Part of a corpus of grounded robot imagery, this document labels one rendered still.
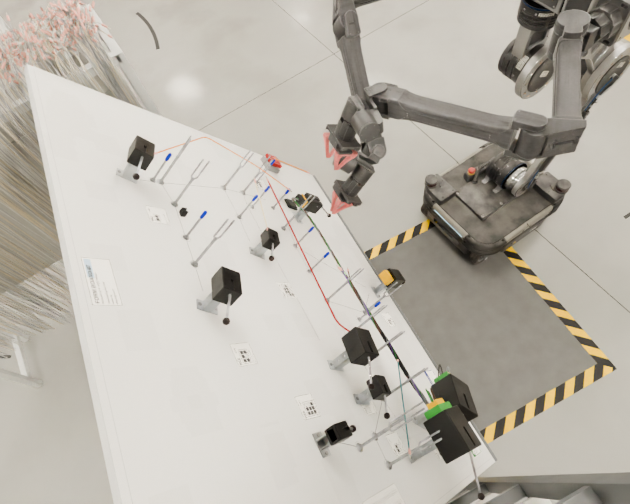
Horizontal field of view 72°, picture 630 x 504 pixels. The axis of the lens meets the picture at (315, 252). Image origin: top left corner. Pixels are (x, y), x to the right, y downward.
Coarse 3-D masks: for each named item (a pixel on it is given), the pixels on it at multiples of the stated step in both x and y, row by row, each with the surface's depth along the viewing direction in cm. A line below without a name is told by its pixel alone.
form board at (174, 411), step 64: (64, 128) 92; (128, 128) 108; (192, 128) 132; (64, 192) 80; (128, 192) 92; (192, 192) 108; (256, 192) 132; (320, 192) 169; (64, 256) 72; (128, 256) 80; (192, 256) 92; (256, 256) 108; (320, 256) 132; (128, 320) 71; (192, 320) 80; (256, 320) 92; (320, 320) 109; (384, 320) 132; (128, 384) 63; (192, 384) 71; (256, 384) 80; (320, 384) 92; (128, 448) 57; (192, 448) 63; (256, 448) 71; (384, 448) 92
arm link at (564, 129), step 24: (576, 24) 107; (576, 48) 106; (576, 72) 102; (552, 96) 104; (576, 96) 98; (552, 120) 94; (576, 120) 93; (528, 144) 96; (552, 144) 96; (576, 144) 96
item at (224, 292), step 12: (216, 276) 82; (228, 276) 81; (216, 288) 80; (228, 288) 78; (240, 288) 81; (204, 300) 84; (216, 300) 80; (228, 300) 78; (216, 312) 85; (228, 312) 77
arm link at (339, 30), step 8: (336, 0) 128; (344, 0) 124; (352, 0) 125; (360, 0) 127; (368, 0) 128; (376, 0) 130; (336, 8) 128; (344, 8) 125; (352, 8) 125; (336, 16) 128; (336, 24) 128; (336, 32) 130; (344, 32) 128
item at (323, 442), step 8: (336, 424) 78; (344, 424) 79; (320, 432) 82; (328, 432) 78; (336, 432) 77; (344, 432) 78; (352, 432) 83; (320, 440) 81; (328, 440) 78; (336, 440) 76; (344, 440) 79; (320, 448) 80; (328, 448) 81
